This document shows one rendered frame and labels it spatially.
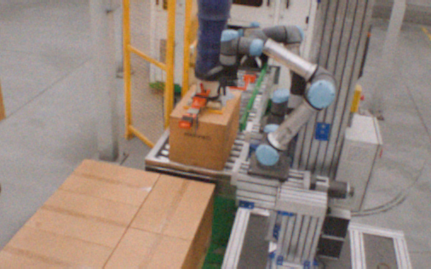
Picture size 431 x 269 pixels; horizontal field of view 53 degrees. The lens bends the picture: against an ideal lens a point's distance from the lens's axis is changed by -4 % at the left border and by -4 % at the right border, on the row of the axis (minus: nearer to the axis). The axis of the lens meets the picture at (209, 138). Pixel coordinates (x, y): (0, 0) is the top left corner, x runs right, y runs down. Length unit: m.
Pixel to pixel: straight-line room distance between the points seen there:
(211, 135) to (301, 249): 0.97
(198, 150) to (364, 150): 1.21
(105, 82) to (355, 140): 2.30
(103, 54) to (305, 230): 2.18
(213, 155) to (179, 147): 0.25
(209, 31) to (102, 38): 1.12
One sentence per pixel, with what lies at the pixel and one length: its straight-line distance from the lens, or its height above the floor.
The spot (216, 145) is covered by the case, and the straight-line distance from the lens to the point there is 3.09.
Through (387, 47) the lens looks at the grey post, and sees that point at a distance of 5.64.
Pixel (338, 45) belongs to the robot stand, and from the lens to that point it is 2.32.
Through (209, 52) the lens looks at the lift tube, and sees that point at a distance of 3.06.
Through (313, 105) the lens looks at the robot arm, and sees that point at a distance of 2.04.
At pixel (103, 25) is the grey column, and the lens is 3.79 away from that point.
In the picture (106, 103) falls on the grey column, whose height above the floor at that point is 0.63.
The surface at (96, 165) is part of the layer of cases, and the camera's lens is 3.31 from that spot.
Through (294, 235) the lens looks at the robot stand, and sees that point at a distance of 2.91.
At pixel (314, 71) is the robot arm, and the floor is 1.63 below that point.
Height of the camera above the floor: 2.34
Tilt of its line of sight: 29 degrees down
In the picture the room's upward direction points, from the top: 4 degrees clockwise
